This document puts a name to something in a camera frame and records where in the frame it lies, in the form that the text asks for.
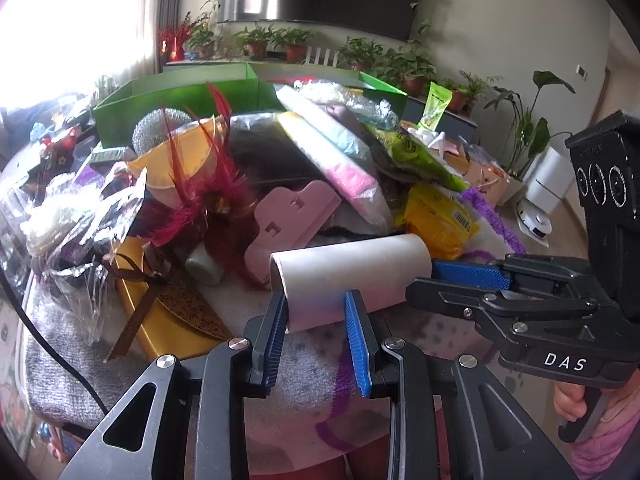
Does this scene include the potted green plant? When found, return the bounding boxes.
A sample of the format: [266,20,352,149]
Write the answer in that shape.
[272,27,314,65]
[337,37,384,72]
[234,25,274,60]
[187,25,219,60]

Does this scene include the green plastic bag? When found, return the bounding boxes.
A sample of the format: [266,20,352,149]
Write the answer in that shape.
[367,125,469,194]

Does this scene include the green cardboard box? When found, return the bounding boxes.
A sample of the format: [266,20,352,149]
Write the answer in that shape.
[94,62,260,147]
[250,62,407,111]

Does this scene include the red flower arrangement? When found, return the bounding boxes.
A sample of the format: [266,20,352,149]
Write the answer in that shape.
[157,12,194,62]

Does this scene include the red feather decoration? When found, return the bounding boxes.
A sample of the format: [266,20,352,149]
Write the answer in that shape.
[150,82,262,281]

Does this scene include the large bushy potted plant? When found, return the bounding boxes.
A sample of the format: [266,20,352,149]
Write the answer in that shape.
[377,42,437,97]

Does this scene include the white gloves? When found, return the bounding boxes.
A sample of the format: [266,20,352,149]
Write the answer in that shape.
[407,127,437,151]

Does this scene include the large-leaf floor plant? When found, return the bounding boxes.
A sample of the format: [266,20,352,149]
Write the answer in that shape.
[487,71,577,182]

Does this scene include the pastel cloth pack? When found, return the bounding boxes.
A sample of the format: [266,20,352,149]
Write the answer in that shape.
[276,110,394,232]

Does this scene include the dark plastic bag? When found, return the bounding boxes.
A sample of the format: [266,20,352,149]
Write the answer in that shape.
[227,112,331,197]

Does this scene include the yellow packet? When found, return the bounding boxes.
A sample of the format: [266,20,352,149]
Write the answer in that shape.
[395,182,482,262]

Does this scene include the white vacuum dock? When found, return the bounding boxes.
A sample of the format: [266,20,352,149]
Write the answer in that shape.
[520,147,577,216]

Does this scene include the large pink clip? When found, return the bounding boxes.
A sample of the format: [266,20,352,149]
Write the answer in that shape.
[245,180,344,289]

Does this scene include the white cardboard tube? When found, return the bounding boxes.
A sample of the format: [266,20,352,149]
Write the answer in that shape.
[269,232,434,334]

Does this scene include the crinkled cellophane bag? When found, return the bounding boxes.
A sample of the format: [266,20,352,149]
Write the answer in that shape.
[22,165,151,346]

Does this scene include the black cable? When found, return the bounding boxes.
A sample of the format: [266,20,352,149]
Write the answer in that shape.
[0,270,109,417]

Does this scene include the person's right hand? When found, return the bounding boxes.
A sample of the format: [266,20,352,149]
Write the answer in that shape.
[552,385,588,423]

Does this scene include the clear plastic bag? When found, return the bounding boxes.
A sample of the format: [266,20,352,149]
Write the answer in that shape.
[300,80,402,134]

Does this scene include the white robot vacuum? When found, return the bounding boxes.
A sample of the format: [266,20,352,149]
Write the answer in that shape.
[515,209,554,242]

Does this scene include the gold gift box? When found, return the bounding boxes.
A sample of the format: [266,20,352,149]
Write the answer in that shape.
[102,237,236,365]

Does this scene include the white router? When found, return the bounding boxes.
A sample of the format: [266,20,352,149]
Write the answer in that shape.
[304,46,341,67]

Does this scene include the brown paper bag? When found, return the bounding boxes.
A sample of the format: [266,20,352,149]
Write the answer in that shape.
[462,160,506,206]

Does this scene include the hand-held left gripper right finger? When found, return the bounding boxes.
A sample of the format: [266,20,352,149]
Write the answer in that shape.
[344,289,576,480]

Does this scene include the grey curtain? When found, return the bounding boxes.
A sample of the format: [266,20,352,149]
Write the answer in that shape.
[150,0,180,76]

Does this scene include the small white jar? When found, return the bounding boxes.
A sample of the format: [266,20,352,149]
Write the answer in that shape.
[185,242,227,287]

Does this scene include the green snack pouch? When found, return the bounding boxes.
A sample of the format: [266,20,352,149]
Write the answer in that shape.
[417,81,454,132]

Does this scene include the silver mesh scourer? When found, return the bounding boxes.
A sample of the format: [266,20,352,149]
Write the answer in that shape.
[132,107,195,156]

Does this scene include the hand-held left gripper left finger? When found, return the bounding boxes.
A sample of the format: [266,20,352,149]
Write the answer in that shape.
[59,290,291,480]

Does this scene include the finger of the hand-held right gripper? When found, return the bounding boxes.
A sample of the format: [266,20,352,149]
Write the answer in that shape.
[431,254,596,303]
[406,276,592,347]

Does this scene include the yellow paper bowl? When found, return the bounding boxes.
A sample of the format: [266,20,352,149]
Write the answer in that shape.
[127,120,231,211]

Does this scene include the potted fern plant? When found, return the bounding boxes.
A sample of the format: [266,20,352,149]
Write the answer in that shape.
[440,72,502,117]

